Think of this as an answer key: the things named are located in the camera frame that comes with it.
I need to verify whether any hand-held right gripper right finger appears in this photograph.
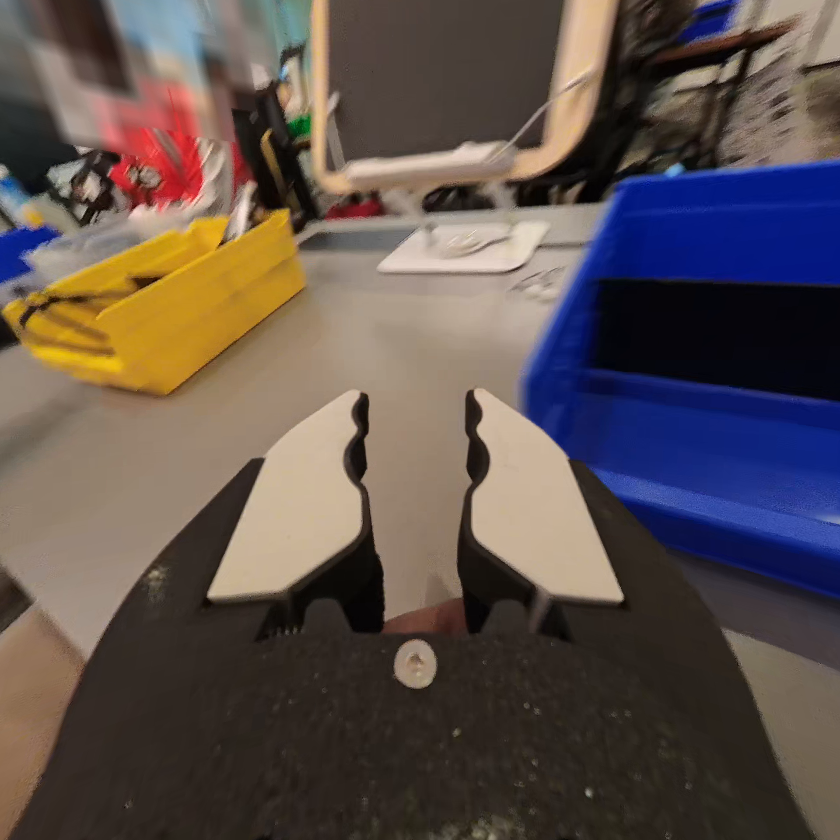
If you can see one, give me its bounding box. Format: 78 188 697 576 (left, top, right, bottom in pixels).
458 388 624 634

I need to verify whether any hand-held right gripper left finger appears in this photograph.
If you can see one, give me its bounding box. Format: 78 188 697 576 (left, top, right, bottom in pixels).
206 390 385 634

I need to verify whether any blue plastic bin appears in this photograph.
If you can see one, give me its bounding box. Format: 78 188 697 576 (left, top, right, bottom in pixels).
521 161 840 601
0 226 61 282

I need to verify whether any yellow plastic bin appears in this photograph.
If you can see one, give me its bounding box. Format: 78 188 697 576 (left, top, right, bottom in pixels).
3 209 307 396

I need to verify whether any black cable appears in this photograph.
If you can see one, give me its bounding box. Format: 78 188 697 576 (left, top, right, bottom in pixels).
16 274 165 358

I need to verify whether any black divider of blue bin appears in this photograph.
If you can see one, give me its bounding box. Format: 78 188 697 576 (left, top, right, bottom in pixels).
594 279 840 401

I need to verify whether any white board stand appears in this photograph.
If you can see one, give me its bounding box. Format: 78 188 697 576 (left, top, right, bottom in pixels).
344 141 551 274

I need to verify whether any black board with wooden frame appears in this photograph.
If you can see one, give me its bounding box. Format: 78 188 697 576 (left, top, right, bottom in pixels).
310 0 621 194

